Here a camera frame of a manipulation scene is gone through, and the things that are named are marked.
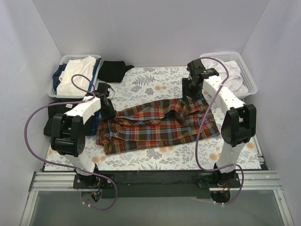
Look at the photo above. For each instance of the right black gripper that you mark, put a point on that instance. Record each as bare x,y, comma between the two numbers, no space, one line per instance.
188,92

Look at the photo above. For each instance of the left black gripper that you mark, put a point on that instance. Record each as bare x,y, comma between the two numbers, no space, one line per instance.
109,112

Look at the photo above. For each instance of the red plaid long sleeve shirt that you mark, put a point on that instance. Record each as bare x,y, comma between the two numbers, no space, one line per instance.
161,123

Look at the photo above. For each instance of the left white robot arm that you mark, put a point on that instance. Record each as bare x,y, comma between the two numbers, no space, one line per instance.
68,129

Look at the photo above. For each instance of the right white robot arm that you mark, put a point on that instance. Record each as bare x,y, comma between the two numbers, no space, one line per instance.
239,124

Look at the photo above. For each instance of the blue plaid folded shirt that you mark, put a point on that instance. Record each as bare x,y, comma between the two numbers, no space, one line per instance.
95,124

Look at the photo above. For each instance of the black folded garment at back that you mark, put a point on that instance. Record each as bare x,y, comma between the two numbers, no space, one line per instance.
113,71

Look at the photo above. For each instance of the crumpled white shirt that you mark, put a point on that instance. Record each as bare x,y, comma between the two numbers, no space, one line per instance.
235,80

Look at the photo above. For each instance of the floral patterned table mat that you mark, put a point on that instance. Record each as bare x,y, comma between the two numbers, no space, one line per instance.
143,85

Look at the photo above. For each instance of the black folded shirt with buttons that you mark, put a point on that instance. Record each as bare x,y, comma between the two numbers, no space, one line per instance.
89,127

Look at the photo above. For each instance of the right white plastic basket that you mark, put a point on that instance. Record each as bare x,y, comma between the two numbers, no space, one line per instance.
245,73

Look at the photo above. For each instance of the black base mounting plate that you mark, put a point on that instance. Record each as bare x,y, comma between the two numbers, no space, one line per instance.
156,183

